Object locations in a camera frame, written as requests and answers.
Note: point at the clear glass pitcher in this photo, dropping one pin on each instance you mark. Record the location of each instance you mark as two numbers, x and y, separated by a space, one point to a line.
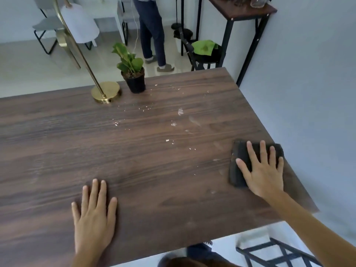
258 2

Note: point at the small plant black pot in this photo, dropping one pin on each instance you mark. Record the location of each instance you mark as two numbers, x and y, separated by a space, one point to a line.
136 84

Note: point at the gold lamp white shade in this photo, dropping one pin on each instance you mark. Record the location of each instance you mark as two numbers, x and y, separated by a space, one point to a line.
107 93

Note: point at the green cloth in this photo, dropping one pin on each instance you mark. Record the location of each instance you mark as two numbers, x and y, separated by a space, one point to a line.
204 47

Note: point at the wooden console table black legs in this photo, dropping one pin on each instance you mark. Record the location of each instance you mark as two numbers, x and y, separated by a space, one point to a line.
236 8

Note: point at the black folding frame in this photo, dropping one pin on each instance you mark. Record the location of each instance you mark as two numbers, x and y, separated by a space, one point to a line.
278 242

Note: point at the person's legs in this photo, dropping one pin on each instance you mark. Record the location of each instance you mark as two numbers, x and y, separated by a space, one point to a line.
200 251

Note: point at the person's right forearm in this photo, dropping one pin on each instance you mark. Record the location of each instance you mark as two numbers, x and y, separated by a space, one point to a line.
311 236

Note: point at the black stool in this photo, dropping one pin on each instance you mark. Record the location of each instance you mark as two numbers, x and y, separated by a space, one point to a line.
192 52

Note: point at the white side table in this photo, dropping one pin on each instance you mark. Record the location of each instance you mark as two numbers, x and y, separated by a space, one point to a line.
108 11

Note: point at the clear drinking glass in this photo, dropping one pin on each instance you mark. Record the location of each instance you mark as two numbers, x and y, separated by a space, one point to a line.
240 0

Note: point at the grey chair black frame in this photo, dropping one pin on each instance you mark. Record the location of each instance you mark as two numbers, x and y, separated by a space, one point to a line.
129 13
44 24

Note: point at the person's left forearm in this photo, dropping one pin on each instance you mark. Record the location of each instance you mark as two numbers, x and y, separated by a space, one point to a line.
87 261

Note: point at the dark grey cleaning cloth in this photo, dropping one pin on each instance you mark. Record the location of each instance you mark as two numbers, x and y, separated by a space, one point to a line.
239 175

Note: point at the person's right hand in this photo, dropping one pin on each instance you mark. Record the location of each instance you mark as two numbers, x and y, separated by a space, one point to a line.
265 180

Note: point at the person's left hand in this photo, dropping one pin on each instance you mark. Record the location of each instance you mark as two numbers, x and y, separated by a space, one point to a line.
93 228

